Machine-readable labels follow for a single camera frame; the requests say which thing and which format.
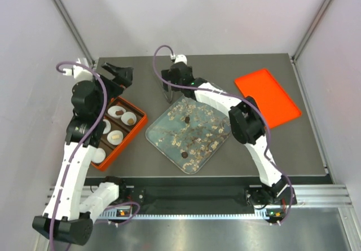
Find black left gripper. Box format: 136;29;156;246
91;61;135;117

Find silver metal tongs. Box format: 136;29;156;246
162;82;173;104

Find brown rectangular chocolate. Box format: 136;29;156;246
116;110;124;116

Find caramel round chocolate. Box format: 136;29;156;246
127;118;134;125

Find orange box lid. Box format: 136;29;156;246
235;69;302;129

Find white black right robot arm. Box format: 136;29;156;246
159;62;296;205

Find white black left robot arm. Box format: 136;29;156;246
32;61;140;250

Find orange chocolate box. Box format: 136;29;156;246
91;97;148;171

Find white paper cup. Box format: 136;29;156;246
103;119;111;134
107;105;126;119
121;112;137;126
107;130;124;146
92;148;107;165

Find blossom pattern serving tray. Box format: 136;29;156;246
146;96;231;175

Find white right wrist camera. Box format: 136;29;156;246
170;54;187;65

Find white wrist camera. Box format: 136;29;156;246
170;54;187;65
63;65;93;82

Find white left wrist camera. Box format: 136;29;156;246
63;65;93;82

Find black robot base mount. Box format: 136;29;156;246
103;177;297;206

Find grey slotted cable duct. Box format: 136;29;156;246
103;208;285;220

